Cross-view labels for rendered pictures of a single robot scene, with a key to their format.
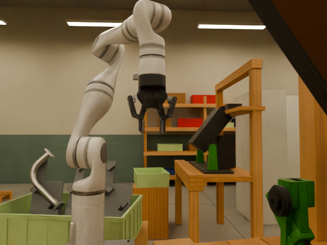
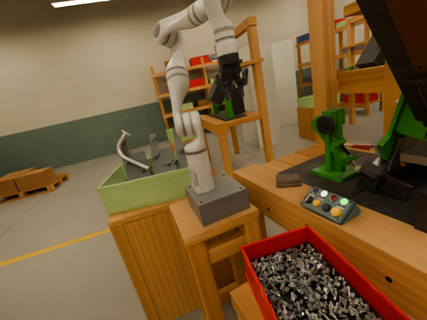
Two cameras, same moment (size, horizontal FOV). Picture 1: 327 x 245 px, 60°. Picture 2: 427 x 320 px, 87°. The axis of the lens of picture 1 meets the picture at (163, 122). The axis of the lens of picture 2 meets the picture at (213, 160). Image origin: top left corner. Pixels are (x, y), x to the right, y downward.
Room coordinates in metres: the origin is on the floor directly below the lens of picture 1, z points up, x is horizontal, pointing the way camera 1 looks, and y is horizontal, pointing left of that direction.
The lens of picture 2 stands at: (-0.07, 0.28, 1.35)
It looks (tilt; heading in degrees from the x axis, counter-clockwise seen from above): 18 degrees down; 352
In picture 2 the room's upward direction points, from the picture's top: 12 degrees counter-clockwise
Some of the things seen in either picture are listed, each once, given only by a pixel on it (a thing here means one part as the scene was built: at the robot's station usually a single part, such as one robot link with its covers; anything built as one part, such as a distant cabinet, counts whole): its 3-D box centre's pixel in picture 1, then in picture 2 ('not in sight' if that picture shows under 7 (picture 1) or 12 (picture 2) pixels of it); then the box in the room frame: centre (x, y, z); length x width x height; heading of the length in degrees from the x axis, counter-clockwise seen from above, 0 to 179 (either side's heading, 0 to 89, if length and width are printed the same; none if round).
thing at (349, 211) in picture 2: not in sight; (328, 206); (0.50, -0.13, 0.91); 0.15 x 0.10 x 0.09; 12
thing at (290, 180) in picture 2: not in sight; (288, 180); (0.74, -0.13, 0.91); 0.10 x 0.08 x 0.03; 63
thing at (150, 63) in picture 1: (151, 66); (223, 47); (0.79, 0.04, 1.47); 0.11 x 0.09 x 0.06; 13
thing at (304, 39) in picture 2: not in sight; (333, 68); (5.61, -4.22, 1.13); 2.48 x 0.54 x 2.27; 3
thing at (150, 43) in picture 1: (149, 29); (218, 14); (0.76, 0.04, 1.57); 0.09 x 0.07 x 0.15; 124
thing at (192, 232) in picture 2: not in sight; (210, 210); (0.83, 0.22, 0.83); 0.32 x 0.32 x 0.04; 9
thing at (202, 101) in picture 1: (203, 139); (207, 94); (7.15, -1.01, 1.14); 3.01 x 0.54 x 2.28; 93
